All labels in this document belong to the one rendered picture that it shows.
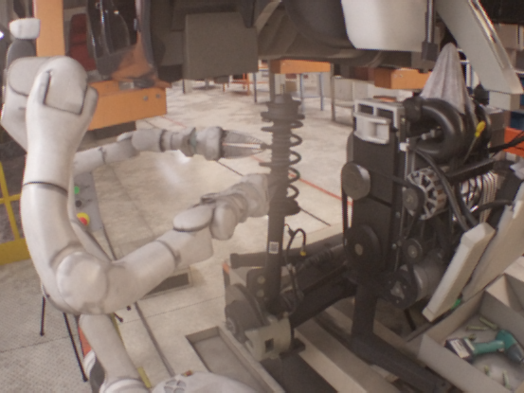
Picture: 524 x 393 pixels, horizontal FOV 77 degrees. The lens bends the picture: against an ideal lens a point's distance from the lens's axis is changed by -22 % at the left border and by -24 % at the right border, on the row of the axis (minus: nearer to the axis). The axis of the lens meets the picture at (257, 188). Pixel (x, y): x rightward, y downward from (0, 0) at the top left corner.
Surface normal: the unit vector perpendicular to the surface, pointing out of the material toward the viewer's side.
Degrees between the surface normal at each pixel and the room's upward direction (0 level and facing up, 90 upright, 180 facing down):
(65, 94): 75
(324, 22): 90
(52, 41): 90
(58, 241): 70
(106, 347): 90
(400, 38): 101
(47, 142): 58
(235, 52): 90
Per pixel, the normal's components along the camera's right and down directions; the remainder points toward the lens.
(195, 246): 0.85, 0.08
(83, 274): 0.74, -0.35
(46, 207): 0.62, -0.22
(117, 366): 0.60, 0.25
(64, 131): 0.79, -0.13
